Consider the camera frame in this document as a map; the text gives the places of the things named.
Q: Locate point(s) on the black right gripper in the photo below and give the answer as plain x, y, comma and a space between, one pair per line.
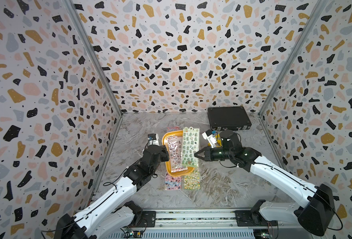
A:
208, 152

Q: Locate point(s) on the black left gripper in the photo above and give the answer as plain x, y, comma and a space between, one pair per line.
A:
163, 151

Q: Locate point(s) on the green frog sticker sheet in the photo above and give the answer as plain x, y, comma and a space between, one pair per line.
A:
190, 145

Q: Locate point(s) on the pink yellow cat sticker sheet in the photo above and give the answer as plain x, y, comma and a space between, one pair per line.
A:
172, 183

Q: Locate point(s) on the green animal sticker sheet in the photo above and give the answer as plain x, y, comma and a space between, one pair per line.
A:
192, 181

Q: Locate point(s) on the pink bear sticker sheet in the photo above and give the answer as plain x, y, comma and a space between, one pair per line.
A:
175, 150

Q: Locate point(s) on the red blue cat sticker sheet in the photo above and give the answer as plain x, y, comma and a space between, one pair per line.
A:
173, 128

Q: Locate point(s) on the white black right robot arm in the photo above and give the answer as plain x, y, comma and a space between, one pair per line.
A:
313, 207

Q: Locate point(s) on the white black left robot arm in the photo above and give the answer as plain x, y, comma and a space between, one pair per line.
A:
111, 211

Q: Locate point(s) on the yellow triangular plastic block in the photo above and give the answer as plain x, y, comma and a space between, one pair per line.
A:
218, 141

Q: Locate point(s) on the black hard case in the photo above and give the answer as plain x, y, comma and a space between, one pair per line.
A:
233, 118

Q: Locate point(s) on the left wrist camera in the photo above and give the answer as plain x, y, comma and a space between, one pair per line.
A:
153, 139

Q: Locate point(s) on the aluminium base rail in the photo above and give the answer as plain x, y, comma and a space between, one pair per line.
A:
232, 223

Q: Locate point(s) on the left aluminium corner post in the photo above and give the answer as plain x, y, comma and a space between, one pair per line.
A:
69, 6

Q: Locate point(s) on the aluminium corner post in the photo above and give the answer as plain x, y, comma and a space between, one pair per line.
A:
317, 10
69, 6

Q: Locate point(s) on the right aluminium corner post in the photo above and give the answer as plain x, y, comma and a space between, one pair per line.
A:
317, 10

